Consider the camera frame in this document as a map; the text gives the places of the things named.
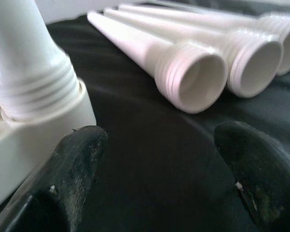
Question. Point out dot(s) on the white plastic table top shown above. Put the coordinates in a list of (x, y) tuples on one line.
[(38, 135)]

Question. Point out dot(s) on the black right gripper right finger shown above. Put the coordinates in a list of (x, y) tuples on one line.
[(263, 178)]

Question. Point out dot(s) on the black table cloth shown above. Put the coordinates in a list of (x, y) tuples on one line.
[(159, 157)]

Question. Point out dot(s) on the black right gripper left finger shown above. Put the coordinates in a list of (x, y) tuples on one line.
[(67, 174)]

